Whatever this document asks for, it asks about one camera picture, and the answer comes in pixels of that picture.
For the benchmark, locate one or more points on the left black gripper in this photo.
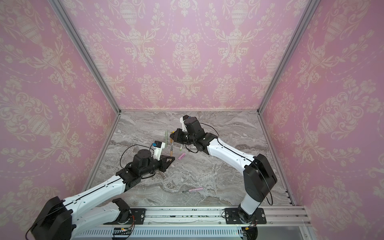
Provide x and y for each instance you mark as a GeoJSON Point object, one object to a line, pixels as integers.
{"type": "Point", "coordinates": [164, 164]}

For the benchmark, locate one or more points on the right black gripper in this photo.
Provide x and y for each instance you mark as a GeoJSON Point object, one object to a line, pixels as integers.
{"type": "Point", "coordinates": [180, 136]}

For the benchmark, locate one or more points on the brown fountain pen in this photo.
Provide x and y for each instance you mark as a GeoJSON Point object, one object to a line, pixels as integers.
{"type": "Point", "coordinates": [171, 149]}

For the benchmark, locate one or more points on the light green fountain pen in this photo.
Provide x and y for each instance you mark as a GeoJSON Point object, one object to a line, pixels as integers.
{"type": "Point", "coordinates": [166, 138]}

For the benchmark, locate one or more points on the pink pen cap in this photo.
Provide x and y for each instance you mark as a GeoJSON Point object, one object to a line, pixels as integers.
{"type": "Point", "coordinates": [181, 156]}

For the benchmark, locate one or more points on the pink fountain pen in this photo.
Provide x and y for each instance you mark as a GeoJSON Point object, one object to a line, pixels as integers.
{"type": "Point", "coordinates": [193, 190]}

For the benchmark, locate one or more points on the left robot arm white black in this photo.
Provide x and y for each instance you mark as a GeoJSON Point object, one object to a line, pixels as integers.
{"type": "Point", "coordinates": [65, 219]}

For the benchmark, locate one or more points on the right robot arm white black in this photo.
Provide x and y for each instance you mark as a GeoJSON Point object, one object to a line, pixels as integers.
{"type": "Point", "coordinates": [259, 177]}

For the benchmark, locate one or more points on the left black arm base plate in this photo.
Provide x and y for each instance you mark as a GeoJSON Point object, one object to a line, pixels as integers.
{"type": "Point", "coordinates": [135, 215]}

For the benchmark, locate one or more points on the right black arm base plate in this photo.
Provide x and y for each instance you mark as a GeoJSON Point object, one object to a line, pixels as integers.
{"type": "Point", "coordinates": [236, 216]}

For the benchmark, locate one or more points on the white vented cable duct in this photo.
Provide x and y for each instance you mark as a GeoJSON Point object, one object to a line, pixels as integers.
{"type": "Point", "coordinates": [107, 233]}

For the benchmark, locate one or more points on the aluminium front rail frame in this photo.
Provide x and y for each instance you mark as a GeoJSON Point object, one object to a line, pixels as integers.
{"type": "Point", "coordinates": [283, 223]}

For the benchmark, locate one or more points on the left aluminium corner post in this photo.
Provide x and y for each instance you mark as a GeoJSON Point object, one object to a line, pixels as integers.
{"type": "Point", "coordinates": [75, 36]}

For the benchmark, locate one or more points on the aluminium corner post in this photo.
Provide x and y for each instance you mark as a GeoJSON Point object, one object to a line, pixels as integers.
{"type": "Point", "coordinates": [295, 39]}
{"type": "Point", "coordinates": [75, 36]}

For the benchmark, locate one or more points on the right aluminium corner post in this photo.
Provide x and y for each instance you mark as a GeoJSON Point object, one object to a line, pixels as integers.
{"type": "Point", "coordinates": [295, 39]}

